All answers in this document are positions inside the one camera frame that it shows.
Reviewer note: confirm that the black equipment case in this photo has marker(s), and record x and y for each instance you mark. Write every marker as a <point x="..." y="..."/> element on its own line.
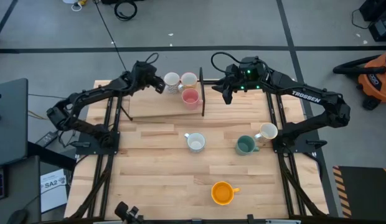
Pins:
<point x="378" y="7"/>
<point x="383" y="29"/>

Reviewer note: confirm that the white patterned mug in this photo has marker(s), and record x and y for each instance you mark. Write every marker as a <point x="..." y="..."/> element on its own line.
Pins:
<point x="172" y="79"/>

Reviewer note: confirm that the light blue mug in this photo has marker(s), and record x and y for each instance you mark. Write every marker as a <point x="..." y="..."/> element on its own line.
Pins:
<point x="196" y="143"/>

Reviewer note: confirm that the black aluminium rig frame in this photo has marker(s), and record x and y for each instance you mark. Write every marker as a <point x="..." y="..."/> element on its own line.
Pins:
<point x="110" y="165"/>

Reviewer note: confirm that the white mug yellow rim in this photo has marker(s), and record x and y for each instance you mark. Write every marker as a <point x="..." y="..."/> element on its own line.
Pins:
<point x="268" y="130"/>

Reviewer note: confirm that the black mat striped edge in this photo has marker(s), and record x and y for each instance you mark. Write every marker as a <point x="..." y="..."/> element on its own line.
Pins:
<point x="364" y="189"/>

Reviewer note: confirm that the black power adapter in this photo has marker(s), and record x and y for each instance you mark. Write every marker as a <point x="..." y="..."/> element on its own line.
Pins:
<point x="46" y="139"/>

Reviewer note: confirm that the wooden shelf rack black frame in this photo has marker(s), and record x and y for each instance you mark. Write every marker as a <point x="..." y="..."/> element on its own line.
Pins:
<point x="158" y="105"/>

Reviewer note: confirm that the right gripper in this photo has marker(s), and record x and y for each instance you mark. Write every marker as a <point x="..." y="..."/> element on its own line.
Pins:
<point x="247" y="74"/>

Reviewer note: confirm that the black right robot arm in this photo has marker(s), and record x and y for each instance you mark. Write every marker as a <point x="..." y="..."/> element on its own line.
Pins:
<point x="308" y="96"/>

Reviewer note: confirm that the white paper sign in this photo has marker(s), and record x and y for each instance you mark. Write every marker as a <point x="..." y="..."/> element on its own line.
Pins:
<point x="53" y="189"/>

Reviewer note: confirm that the orange shop vacuum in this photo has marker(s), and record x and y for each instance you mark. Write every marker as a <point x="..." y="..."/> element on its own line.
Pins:
<point x="376" y="81"/>

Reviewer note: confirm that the black handheld device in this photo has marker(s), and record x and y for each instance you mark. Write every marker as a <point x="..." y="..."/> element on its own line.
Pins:
<point x="126" y="213"/>

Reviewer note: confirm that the white mug pink rim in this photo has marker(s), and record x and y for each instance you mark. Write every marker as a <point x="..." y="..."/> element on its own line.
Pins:
<point x="189" y="80"/>

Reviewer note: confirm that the dark grey desk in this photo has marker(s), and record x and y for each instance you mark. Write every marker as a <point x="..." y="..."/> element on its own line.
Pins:
<point x="21" y="186"/>

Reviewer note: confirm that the green mug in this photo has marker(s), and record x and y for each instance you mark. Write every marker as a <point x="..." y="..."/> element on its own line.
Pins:
<point x="244" y="144"/>

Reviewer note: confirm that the grey desk top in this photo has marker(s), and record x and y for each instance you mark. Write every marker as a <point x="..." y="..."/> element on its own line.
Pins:
<point x="9" y="124"/>

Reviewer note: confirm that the black computer mouse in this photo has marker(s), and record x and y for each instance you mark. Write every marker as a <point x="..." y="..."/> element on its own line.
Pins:
<point x="18" y="216"/>

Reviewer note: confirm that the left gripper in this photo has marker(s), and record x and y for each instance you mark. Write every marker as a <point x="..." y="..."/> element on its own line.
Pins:
<point x="146" y="76"/>

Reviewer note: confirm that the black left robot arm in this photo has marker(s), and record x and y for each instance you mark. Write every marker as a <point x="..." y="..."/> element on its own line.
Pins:
<point x="87" y="95"/>

